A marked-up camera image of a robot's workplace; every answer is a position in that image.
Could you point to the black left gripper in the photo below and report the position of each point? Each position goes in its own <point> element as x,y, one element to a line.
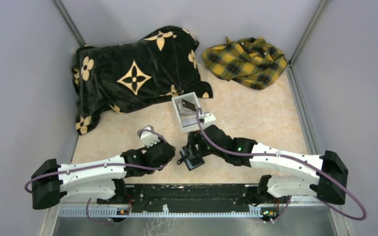
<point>146,148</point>

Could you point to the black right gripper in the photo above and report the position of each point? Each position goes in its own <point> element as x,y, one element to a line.
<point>194,138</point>

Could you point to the black leather card holder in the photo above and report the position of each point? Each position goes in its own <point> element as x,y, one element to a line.
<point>191,158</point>

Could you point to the white plastic card tray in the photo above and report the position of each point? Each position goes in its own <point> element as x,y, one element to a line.
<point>187,120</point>

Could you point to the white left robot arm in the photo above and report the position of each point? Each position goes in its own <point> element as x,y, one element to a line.
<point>53,183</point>

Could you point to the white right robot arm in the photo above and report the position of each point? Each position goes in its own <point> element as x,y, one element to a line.
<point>322,176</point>

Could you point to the dark card in tray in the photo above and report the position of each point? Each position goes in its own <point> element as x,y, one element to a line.
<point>188,106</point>

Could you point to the black floral velvet blanket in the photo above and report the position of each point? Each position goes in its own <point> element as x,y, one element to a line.
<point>129,77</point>

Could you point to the yellow plaid cloth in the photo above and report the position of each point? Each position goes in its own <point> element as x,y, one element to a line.
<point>251,62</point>

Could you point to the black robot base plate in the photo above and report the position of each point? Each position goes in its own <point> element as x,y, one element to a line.
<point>187,198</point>

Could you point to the aluminium frame rail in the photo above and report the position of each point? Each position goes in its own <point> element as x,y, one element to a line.
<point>120,213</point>

